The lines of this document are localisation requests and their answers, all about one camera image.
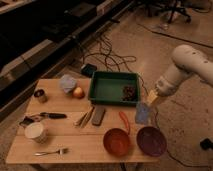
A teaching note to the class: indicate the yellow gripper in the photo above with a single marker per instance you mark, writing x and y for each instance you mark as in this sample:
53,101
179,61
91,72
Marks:
153,99

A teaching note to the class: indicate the blue sponge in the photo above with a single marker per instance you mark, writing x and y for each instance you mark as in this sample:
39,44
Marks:
142,113

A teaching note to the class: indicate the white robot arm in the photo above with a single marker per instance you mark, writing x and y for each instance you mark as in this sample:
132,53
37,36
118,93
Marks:
186,61

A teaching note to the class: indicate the dark purple bowl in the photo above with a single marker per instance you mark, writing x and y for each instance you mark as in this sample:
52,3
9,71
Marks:
151,141

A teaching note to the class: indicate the red bowl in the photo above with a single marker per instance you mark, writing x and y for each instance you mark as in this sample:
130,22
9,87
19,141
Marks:
116,142

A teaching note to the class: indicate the dark grape bunch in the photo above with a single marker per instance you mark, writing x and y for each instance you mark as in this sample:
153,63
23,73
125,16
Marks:
129,93

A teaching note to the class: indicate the green plastic tray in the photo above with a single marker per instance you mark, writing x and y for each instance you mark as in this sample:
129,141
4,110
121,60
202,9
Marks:
106,88

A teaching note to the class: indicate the black power adapter box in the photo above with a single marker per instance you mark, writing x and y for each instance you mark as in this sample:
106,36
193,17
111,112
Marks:
88,70

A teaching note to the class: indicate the black object on floor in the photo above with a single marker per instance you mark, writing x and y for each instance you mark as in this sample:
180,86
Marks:
206,144

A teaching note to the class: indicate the wooden chopstick pair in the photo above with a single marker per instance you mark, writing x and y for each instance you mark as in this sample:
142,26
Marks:
84,119

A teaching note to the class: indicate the red yellow apple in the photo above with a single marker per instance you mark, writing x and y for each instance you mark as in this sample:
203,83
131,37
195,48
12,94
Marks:
78,92

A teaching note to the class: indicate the light blue crumpled cloth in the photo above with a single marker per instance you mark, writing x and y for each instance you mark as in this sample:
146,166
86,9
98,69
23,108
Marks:
67,83

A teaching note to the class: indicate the black office chair base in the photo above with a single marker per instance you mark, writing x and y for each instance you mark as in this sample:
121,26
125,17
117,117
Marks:
155,7

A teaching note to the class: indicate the wooden table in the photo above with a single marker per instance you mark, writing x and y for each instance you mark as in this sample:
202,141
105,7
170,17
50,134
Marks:
85,144

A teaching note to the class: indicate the silver fork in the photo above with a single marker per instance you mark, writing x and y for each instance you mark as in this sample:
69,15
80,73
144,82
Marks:
59,151

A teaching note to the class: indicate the white paper cup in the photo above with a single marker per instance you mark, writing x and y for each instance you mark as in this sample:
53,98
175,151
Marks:
36,131

